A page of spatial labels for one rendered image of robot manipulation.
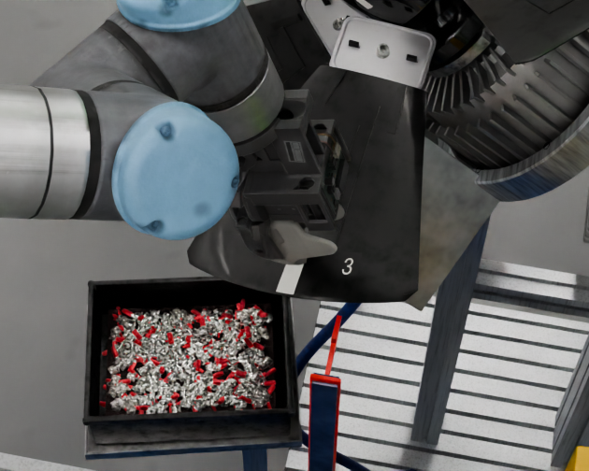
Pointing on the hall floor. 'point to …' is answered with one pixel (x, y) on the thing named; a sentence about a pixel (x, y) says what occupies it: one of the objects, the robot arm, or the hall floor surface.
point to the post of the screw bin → (255, 460)
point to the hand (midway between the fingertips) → (291, 250)
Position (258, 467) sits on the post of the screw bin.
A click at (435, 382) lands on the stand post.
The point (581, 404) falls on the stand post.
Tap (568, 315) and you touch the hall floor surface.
